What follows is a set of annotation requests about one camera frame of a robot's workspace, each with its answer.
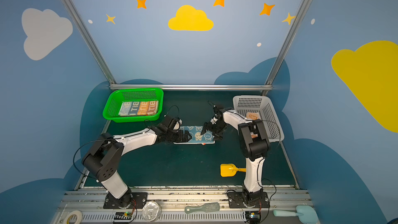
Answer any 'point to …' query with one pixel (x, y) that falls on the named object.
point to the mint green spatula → (305, 214)
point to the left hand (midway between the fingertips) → (185, 136)
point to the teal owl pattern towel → (197, 138)
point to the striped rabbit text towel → (145, 108)
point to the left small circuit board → (123, 218)
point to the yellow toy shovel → (230, 170)
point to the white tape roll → (79, 216)
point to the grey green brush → (207, 207)
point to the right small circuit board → (254, 217)
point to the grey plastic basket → (242, 104)
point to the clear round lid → (152, 211)
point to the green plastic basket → (112, 108)
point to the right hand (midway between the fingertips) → (208, 134)
